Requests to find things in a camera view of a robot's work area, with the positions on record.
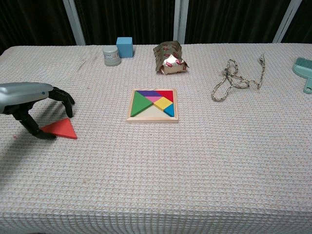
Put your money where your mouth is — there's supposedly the wooden tangram puzzle tray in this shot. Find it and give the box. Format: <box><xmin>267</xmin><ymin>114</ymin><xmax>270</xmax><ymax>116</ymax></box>
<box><xmin>126</xmin><ymin>88</ymin><xmax>179</xmax><ymax>124</ymax></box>

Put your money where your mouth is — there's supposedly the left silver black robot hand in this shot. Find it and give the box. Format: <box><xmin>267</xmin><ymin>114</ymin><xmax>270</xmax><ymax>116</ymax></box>
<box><xmin>0</xmin><ymin>82</ymin><xmax>76</xmax><ymax>140</ymax></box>

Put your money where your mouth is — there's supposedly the yellow square tangram piece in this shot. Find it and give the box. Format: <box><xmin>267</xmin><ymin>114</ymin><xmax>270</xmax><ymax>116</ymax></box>
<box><xmin>153</xmin><ymin>97</ymin><xmax>173</xmax><ymax>111</ymax></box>

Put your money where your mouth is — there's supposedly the green triangle tangram piece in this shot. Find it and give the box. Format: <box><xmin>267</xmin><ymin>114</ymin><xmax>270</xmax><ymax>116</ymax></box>
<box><xmin>130</xmin><ymin>91</ymin><xmax>154</xmax><ymax>117</ymax></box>

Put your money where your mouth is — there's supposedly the gold foil snack bag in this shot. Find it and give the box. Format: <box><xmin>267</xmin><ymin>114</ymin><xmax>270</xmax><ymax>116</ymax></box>
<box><xmin>153</xmin><ymin>40</ymin><xmax>189</xmax><ymax>75</ymax></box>

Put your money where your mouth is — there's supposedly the blue triangular puzzle piece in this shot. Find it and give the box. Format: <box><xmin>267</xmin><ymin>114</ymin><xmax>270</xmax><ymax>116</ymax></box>
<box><xmin>163</xmin><ymin>104</ymin><xmax>175</xmax><ymax>117</ymax></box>

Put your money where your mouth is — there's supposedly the red triangle tangram piece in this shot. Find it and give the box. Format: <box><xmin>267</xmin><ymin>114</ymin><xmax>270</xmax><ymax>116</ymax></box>
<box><xmin>156</xmin><ymin>90</ymin><xmax>174</xmax><ymax>102</ymax></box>

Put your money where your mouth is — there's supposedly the beige waffle tablecloth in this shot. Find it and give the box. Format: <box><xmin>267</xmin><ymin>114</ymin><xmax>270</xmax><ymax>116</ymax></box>
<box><xmin>0</xmin><ymin>43</ymin><xmax>312</xmax><ymax>234</ymax></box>

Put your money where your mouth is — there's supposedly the grey metal frame post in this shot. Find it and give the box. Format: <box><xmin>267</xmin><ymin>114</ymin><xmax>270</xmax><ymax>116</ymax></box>
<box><xmin>173</xmin><ymin>0</ymin><xmax>190</xmax><ymax>44</ymax></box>
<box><xmin>62</xmin><ymin>0</ymin><xmax>86</xmax><ymax>46</ymax></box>
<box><xmin>272</xmin><ymin>0</ymin><xmax>303</xmax><ymax>44</ymax></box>

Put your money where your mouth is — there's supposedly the purple parallelogram tangram piece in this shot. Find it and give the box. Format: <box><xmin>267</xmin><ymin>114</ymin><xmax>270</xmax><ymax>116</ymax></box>
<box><xmin>136</xmin><ymin>90</ymin><xmax>167</xmax><ymax>98</ymax></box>

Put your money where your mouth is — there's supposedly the teal plastic brush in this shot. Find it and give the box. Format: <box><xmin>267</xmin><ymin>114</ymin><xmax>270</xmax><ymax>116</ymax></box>
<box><xmin>292</xmin><ymin>57</ymin><xmax>312</xmax><ymax>94</ymax></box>

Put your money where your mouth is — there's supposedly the red wooden triangle piece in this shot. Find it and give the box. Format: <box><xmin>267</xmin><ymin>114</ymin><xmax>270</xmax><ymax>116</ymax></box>
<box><xmin>40</xmin><ymin>117</ymin><xmax>78</xmax><ymax>140</ymax></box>

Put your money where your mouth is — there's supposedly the braided beige rope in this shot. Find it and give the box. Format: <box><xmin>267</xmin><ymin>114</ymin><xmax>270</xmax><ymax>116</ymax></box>
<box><xmin>211</xmin><ymin>54</ymin><xmax>266</xmax><ymax>102</ymax></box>

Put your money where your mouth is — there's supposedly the grey cylindrical jar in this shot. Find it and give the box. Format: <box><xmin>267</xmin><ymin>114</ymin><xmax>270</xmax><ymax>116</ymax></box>
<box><xmin>102</xmin><ymin>45</ymin><xmax>121</xmax><ymax>67</ymax></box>

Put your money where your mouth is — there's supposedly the dark curtain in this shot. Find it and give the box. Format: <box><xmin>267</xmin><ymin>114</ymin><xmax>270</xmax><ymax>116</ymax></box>
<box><xmin>0</xmin><ymin>0</ymin><xmax>312</xmax><ymax>56</ymax></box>

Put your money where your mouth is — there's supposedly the light blue block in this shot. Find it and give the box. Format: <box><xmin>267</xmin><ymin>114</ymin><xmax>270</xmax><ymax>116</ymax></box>
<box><xmin>116</xmin><ymin>37</ymin><xmax>134</xmax><ymax>59</ymax></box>

